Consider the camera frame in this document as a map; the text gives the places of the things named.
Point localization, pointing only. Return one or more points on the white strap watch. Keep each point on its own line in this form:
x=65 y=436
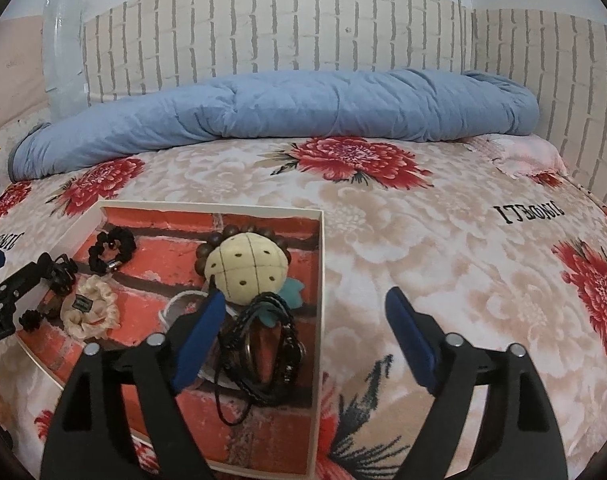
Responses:
x=193 y=319

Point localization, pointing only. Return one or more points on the blue rolled quilt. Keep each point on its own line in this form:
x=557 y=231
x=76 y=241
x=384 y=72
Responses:
x=405 y=104

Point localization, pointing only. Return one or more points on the floral bed blanket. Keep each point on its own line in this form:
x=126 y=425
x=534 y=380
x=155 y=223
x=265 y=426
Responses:
x=494 y=258

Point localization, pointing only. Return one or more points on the brick pattern headboard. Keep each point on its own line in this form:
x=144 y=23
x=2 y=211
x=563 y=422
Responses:
x=557 y=48

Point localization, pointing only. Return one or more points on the cream scrunchie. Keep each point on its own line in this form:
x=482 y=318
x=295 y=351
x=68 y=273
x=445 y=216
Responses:
x=92 y=311

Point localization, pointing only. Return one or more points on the clear plastic wrapped post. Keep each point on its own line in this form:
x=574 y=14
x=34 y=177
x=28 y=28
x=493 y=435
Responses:
x=63 y=58

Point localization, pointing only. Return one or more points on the rainbow hair clip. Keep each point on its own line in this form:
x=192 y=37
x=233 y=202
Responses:
x=59 y=275

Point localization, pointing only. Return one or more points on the ice cream plush clip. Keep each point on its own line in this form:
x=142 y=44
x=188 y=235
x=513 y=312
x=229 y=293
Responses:
x=244 y=264

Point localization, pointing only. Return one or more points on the black scrunchie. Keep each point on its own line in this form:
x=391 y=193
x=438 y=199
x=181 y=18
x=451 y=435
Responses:
x=111 y=250

